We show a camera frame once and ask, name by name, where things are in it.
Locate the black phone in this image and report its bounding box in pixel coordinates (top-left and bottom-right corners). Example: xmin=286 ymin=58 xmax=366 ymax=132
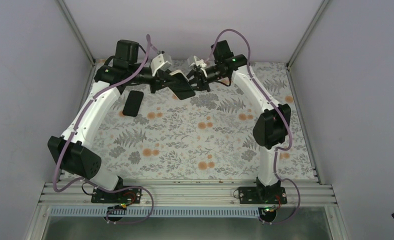
xmin=168 ymin=70 xmax=196 ymax=100
xmin=122 ymin=90 xmax=144 ymax=117

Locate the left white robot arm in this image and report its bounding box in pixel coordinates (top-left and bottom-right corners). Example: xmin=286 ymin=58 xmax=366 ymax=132
xmin=47 ymin=37 xmax=191 ymax=203

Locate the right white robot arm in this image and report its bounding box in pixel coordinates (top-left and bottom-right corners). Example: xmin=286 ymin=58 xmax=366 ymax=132
xmin=187 ymin=40 xmax=292 ymax=204

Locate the black phone on table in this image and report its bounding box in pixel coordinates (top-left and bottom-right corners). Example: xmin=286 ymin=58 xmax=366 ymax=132
xmin=122 ymin=90 xmax=144 ymax=117

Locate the floral patterned table mat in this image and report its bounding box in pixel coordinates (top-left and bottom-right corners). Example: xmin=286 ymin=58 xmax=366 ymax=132
xmin=82 ymin=58 xmax=317 ymax=181

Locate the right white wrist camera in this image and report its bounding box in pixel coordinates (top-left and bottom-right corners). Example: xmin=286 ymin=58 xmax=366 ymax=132
xmin=187 ymin=55 xmax=207 ymax=69

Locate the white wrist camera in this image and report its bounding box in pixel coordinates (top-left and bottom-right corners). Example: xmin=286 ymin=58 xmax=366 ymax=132
xmin=187 ymin=55 xmax=207 ymax=69
xmin=150 ymin=53 xmax=172 ymax=77

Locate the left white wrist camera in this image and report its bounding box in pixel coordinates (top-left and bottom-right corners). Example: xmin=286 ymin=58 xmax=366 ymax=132
xmin=150 ymin=53 xmax=172 ymax=77

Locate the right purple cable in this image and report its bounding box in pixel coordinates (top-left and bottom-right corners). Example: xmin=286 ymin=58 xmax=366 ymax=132
xmin=204 ymin=29 xmax=301 ymax=225

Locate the purple cable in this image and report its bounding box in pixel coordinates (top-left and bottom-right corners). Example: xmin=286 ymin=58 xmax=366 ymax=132
xmin=52 ymin=34 xmax=165 ymax=225
xmin=204 ymin=29 xmax=301 ymax=225

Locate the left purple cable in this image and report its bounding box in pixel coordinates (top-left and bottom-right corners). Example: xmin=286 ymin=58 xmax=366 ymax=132
xmin=52 ymin=34 xmax=165 ymax=225

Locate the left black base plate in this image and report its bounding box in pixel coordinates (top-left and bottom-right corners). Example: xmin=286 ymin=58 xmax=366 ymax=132
xmin=90 ymin=188 xmax=142 ymax=205

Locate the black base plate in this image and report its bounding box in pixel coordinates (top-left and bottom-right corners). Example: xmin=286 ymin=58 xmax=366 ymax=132
xmin=237 ymin=186 xmax=288 ymax=205
xmin=90 ymin=188 xmax=142 ymax=205

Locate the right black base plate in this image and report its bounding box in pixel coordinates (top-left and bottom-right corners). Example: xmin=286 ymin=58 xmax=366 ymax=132
xmin=237 ymin=186 xmax=288 ymax=205

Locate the aluminium rail frame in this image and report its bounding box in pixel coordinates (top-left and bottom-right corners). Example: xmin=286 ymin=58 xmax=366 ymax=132
xmin=38 ymin=180 xmax=338 ymax=207

